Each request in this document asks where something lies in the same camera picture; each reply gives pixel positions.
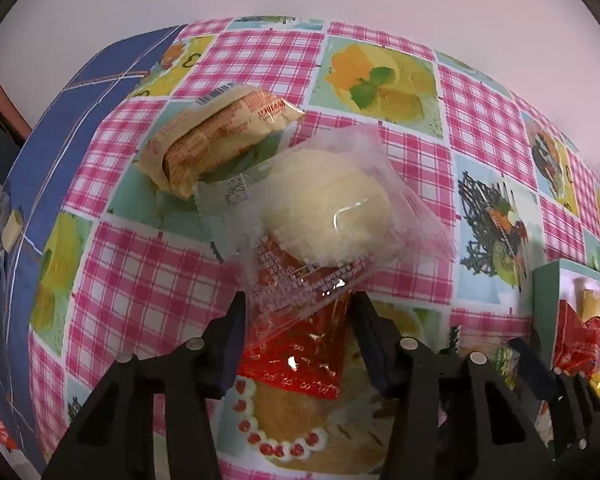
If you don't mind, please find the white bun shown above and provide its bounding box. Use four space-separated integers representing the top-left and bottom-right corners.
196 124 458 351

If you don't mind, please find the yellow cupcake packet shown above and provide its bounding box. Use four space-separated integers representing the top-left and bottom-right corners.
577 280 600 323

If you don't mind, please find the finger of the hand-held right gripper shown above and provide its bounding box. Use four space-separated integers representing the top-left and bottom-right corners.
507 337 600 463

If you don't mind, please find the red snack packet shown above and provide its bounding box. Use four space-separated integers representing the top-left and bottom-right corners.
552 300 600 378

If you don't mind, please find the red packet with white label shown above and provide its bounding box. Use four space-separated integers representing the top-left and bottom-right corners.
237 295 352 401

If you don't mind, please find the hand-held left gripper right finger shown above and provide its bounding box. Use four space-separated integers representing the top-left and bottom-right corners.
349 290 556 480

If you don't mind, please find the pink checked printed tablecloth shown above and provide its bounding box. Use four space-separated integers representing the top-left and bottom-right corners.
0 17 600 480

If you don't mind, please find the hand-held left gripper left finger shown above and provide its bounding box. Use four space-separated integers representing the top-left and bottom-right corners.
42 290 247 480

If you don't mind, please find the small pale yellow block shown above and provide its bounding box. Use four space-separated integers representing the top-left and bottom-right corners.
1 209 25 251

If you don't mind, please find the cream orange biscuit packet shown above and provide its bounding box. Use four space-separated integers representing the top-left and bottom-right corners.
132 82 306 201

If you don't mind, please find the brown wooden furniture edge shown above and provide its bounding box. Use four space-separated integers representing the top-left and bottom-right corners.
0 55 32 143

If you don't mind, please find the white tray with teal rim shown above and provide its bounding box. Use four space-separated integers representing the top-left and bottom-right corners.
530 259 600 411

